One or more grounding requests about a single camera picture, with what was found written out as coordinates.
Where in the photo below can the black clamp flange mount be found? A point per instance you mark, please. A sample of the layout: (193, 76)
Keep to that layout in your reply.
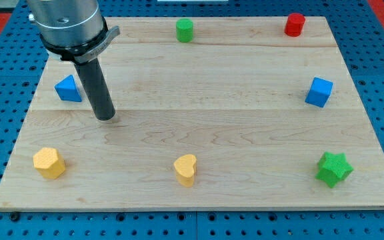
(79, 43)

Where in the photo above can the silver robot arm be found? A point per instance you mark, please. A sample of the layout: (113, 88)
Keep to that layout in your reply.
(63, 13)

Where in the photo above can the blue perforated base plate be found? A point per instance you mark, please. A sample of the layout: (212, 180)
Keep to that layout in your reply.
(358, 29)

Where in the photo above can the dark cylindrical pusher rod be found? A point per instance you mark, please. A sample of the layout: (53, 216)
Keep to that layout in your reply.
(94, 84)

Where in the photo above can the red cylinder block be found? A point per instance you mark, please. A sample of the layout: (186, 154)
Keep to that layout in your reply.
(294, 25)

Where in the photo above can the yellow hexagon block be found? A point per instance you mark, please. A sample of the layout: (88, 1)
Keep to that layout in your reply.
(49, 163)

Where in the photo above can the wooden board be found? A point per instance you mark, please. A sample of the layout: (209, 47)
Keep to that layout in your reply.
(234, 97)

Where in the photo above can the yellow heart block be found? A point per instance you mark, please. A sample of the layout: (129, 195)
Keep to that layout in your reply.
(185, 169)

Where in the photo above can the blue triangle block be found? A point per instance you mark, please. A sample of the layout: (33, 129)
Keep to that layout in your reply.
(67, 90)

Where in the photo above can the green cylinder block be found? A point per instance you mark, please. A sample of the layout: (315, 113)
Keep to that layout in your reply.
(184, 30)

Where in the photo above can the green star block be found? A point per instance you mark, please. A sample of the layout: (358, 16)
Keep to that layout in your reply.
(333, 168)

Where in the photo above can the blue cube block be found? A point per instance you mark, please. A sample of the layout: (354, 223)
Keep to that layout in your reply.
(319, 92)

